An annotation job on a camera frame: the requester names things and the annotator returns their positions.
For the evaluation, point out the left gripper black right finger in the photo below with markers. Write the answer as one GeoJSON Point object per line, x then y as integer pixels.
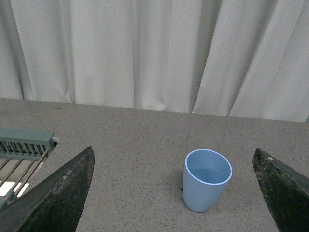
{"type": "Point", "coordinates": [285, 191]}

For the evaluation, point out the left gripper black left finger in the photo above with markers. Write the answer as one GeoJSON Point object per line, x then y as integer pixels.
{"type": "Point", "coordinates": [55, 204]}

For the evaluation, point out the light blue cup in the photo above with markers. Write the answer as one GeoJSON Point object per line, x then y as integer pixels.
{"type": "Point", "coordinates": [206, 174]}

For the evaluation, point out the green chopstick holder rack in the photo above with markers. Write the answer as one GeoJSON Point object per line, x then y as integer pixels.
{"type": "Point", "coordinates": [22, 154]}

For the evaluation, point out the white curtain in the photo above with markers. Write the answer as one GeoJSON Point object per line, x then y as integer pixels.
{"type": "Point", "coordinates": [246, 58]}

